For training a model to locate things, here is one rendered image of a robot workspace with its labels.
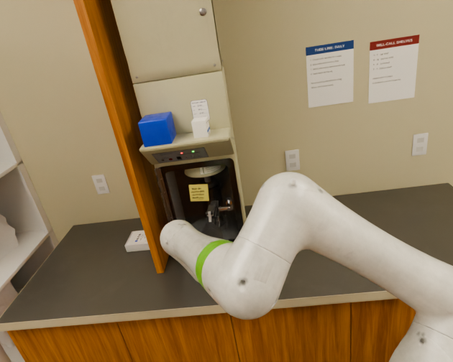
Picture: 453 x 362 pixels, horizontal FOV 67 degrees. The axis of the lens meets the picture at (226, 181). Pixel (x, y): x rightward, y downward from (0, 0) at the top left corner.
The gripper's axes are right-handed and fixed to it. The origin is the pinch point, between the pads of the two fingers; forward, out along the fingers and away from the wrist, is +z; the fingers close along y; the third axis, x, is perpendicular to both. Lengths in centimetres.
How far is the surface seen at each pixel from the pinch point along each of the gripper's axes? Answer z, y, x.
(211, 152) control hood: -1.0, 24.1, -2.7
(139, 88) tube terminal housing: 5, 49, 19
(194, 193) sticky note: 3.4, 6.0, 7.5
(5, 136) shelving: 44, 30, 105
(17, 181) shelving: 47, 4, 112
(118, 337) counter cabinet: -22, -42, 45
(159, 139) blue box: -6.2, 33.1, 13.2
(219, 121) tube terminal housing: 4.5, 33.5, -7.1
